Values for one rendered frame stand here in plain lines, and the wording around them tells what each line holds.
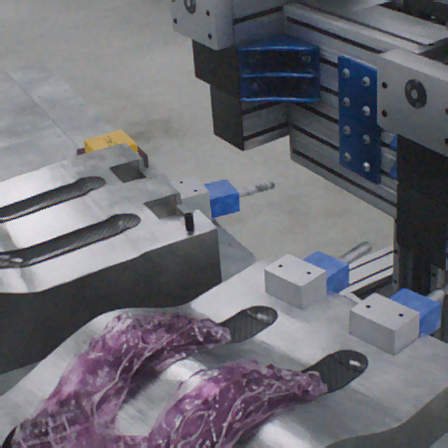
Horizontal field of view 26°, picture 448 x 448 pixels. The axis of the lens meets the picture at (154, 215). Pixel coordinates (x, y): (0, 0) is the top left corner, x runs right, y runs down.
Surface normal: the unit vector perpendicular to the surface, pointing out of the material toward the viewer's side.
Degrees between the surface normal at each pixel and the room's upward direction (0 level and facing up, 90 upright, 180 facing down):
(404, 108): 90
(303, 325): 0
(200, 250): 90
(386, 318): 0
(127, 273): 90
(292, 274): 0
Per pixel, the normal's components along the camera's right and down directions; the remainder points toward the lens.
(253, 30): 0.48, 0.38
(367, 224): -0.11, -0.87
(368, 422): 0.23, -0.95
